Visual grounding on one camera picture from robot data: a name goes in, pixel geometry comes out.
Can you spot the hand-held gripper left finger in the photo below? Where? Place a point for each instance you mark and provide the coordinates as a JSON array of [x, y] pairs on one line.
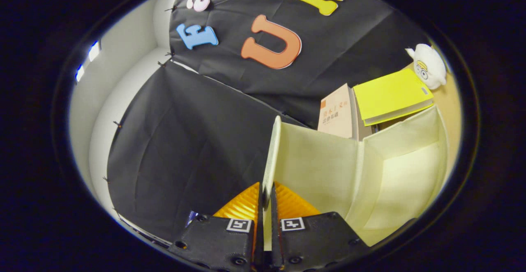
[[218, 243]]

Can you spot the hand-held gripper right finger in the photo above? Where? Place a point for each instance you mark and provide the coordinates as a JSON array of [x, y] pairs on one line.
[[312, 241]]

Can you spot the cream fabric storage box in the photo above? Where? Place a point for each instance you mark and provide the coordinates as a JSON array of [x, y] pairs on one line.
[[320, 169]]

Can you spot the tan paperback book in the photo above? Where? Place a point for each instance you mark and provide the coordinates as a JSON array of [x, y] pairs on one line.
[[337, 111]]

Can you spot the yellow book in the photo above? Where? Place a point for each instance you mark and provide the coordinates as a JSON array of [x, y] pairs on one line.
[[390, 95]]

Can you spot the white plush toy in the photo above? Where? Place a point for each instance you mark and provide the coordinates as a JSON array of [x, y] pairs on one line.
[[429, 68]]

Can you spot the ceiling light panel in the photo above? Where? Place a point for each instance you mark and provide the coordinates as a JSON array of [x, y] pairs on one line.
[[94, 51], [80, 73]]

